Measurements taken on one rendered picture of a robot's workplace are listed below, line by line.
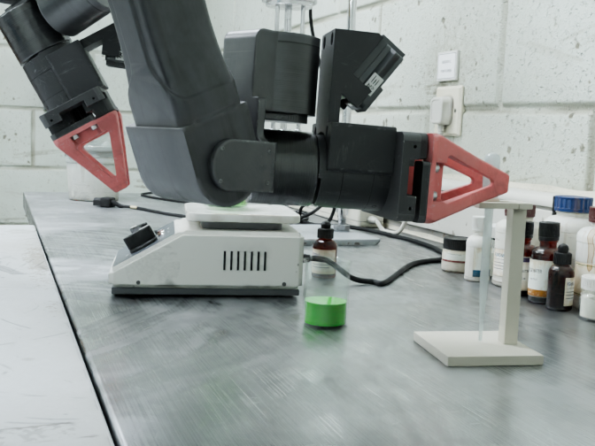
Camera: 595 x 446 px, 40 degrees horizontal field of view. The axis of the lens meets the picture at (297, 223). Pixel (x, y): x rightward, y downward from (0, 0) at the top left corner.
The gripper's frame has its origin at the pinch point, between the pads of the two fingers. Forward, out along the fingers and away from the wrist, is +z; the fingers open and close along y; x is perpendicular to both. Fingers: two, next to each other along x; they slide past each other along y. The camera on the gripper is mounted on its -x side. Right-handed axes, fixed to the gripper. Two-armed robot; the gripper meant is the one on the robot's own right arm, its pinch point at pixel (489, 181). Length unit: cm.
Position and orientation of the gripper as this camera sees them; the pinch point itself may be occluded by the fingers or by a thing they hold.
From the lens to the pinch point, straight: 68.0
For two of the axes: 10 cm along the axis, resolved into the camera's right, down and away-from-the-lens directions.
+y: -1.9, -0.9, 9.8
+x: -0.7, 9.9, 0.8
